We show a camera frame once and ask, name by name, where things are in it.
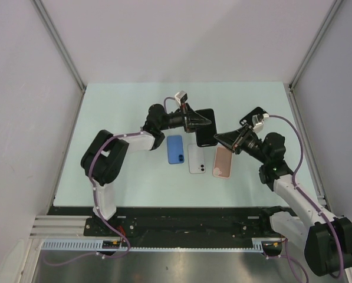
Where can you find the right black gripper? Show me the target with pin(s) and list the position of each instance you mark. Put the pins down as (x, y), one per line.
(231, 138)

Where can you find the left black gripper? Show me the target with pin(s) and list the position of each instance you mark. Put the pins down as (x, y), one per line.
(193, 119)

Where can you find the pink phone case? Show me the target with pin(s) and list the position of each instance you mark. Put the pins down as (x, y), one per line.
(222, 163)

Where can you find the blue phone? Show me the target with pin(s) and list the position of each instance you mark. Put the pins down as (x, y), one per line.
(175, 152)

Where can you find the black phone case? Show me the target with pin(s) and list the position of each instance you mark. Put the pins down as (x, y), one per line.
(248, 118)

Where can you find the white phone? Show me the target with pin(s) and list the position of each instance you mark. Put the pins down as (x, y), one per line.
(196, 159)

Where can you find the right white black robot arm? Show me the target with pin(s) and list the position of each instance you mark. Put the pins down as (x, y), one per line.
(325, 238)

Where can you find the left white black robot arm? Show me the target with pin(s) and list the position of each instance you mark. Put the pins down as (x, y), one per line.
(105, 156)

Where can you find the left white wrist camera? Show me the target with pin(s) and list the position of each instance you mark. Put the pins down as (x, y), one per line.
(181, 97)

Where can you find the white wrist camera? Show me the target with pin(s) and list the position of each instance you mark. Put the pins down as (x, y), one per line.
(259, 121)
(181, 97)

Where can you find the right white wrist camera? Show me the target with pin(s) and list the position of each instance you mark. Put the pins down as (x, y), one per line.
(259, 121)

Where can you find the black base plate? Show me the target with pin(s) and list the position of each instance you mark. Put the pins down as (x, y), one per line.
(181, 241)

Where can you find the left aluminium frame post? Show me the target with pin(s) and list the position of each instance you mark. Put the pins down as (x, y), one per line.
(55, 36)

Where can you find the aluminium frame post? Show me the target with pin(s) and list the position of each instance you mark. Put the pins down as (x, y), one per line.
(327, 21)
(55, 36)

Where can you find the right aluminium frame post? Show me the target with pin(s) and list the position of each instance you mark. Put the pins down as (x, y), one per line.
(327, 21)

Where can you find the aluminium front rail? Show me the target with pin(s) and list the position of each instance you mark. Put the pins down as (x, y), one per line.
(57, 227)

